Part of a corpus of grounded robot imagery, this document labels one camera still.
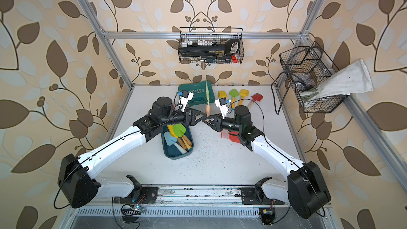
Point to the yellow shovel blue handle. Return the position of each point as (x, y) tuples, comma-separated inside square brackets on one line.
[(222, 94)]

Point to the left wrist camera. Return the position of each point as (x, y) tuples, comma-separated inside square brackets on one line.
[(185, 97)]

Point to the green shovel orange handle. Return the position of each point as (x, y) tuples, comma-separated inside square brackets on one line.
[(233, 93)]

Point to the red shovel wooden handle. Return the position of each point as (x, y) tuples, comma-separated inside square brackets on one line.
[(255, 98)]

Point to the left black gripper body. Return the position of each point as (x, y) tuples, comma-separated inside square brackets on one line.
[(179, 118)]

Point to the red work glove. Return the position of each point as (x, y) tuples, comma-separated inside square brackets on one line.
[(230, 135)]

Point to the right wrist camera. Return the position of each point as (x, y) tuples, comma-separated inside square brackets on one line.
[(223, 105)]

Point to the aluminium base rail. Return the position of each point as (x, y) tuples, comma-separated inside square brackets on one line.
[(196, 196)]

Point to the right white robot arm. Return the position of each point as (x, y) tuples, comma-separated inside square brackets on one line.
[(286, 162)]

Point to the wire basket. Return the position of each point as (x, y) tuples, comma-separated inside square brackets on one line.
[(210, 33), (305, 71)]

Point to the black handheld tool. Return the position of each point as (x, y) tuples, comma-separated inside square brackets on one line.
[(210, 48)]

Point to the back wire basket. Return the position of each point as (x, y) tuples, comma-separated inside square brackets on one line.
[(210, 33)]

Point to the right wire basket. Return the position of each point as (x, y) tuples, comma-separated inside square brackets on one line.
[(305, 71)]

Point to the yellow square shovel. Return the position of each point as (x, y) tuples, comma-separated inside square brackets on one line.
[(170, 128)]

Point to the green round shovel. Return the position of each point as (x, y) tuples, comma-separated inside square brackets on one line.
[(180, 131)]

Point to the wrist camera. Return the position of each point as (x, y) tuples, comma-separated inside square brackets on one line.
[(185, 97), (223, 105)]

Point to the light blue shovel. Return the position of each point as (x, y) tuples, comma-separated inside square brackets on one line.
[(172, 141)]

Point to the yellow shovel wooden handle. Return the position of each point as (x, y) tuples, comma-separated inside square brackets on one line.
[(243, 94)]

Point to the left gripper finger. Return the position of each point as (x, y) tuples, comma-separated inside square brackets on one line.
[(197, 117), (195, 111)]

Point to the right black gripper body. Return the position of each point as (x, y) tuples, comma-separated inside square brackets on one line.
[(229, 123)]

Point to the green trowel wooden handle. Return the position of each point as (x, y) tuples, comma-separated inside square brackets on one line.
[(208, 107)]

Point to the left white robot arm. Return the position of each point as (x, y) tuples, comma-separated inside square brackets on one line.
[(78, 174)]

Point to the white cloth bag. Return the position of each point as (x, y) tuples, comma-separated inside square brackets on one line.
[(354, 78)]

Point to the teal storage box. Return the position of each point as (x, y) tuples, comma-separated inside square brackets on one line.
[(170, 151)]

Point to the green tool case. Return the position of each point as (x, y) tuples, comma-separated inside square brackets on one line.
[(199, 91)]

